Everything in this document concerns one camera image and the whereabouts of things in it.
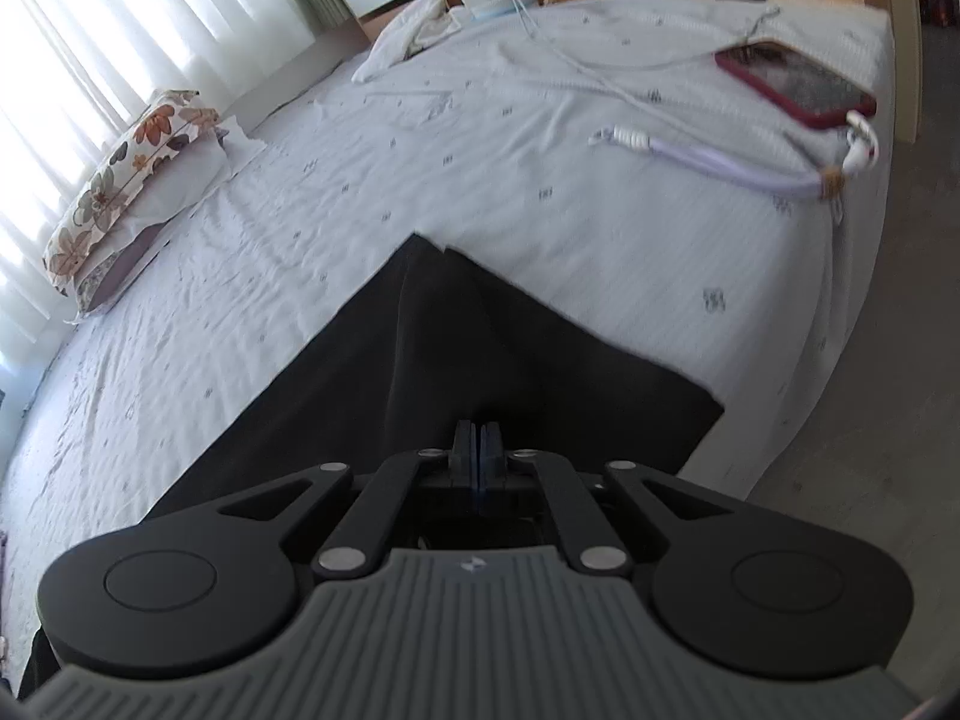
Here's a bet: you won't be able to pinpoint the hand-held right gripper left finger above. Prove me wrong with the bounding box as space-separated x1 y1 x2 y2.
217 422 477 583

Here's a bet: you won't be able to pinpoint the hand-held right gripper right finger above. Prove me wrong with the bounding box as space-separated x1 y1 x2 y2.
478 422 737 580

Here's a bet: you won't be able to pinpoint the black pants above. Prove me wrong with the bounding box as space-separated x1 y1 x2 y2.
15 232 725 700

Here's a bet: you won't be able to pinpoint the bed with white patterned sheet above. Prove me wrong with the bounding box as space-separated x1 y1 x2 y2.
0 0 898 691

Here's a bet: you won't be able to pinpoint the purple patterned pillow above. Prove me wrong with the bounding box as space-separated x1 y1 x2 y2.
73 223 175 317

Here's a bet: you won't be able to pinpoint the white pillow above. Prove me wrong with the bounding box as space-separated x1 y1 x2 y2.
112 120 265 241

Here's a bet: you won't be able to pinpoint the crumpled white cloth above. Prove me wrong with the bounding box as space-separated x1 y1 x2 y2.
352 0 467 85

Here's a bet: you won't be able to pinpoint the floral pillow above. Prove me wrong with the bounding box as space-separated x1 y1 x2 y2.
43 88 220 280

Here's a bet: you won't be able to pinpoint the phone in red case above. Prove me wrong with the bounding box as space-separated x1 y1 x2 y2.
714 37 878 130

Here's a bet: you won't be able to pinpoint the sheer white curtain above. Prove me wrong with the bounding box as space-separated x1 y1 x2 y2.
0 0 317 325

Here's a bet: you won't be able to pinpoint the beige wooden panel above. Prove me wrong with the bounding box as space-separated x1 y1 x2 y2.
855 0 923 145

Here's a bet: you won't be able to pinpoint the pale purple phone strap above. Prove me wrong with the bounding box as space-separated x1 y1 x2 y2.
589 111 880 203

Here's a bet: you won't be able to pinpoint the white charging cable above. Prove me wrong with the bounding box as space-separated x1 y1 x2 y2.
463 0 841 166

